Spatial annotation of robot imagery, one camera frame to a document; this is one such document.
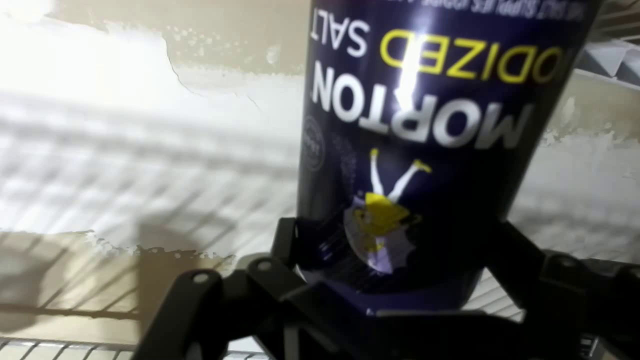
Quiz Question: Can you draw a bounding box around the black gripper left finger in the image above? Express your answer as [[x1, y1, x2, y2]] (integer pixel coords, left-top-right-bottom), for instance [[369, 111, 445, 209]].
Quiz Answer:
[[131, 217, 427, 360]]

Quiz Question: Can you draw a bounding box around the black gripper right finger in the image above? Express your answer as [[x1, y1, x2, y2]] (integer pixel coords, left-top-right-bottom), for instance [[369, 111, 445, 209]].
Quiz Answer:
[[476, 220, 640, 360]]

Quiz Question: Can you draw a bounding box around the dark blue salt container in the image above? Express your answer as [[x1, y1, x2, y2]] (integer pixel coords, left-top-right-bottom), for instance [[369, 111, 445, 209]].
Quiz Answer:
[[296, 0, 605, 316]]

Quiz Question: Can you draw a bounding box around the white wire shelf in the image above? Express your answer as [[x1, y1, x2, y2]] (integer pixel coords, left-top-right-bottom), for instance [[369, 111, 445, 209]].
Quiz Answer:
[[0, 0, 640, 360]]

